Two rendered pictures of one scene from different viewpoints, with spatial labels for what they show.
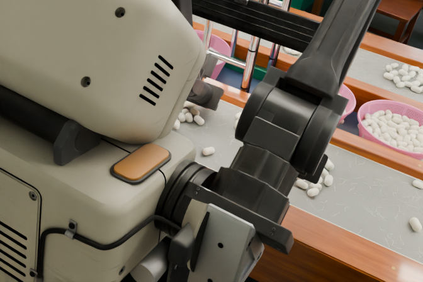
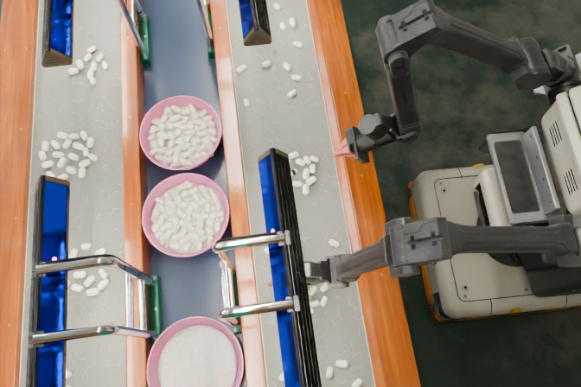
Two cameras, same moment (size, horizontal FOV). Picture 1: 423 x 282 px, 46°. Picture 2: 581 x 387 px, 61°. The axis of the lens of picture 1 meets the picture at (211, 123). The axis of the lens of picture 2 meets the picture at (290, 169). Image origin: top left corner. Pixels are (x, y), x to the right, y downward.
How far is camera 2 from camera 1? 1.48 m
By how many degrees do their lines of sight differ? 66
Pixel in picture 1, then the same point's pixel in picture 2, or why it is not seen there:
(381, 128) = (185, 149)
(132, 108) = not seen: outside the picture
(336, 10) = (497, 45)
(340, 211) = (314, 137)
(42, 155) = not seen: outside the picture
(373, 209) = (295, 121)
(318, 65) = (518, 48)
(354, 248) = (348, 115)
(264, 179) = (562, 57)
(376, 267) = (353, 100)
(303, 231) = not seen: hidden behind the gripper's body
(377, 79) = (93, 180)
